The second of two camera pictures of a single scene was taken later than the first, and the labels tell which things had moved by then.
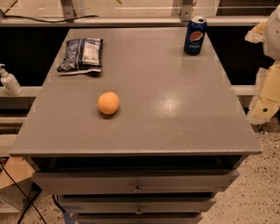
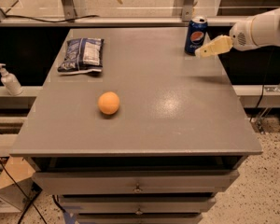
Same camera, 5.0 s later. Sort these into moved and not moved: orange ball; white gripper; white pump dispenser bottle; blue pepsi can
Moved: white gripper
Not moved: white pump dispenser bottle; orange ball; blue pepsi can
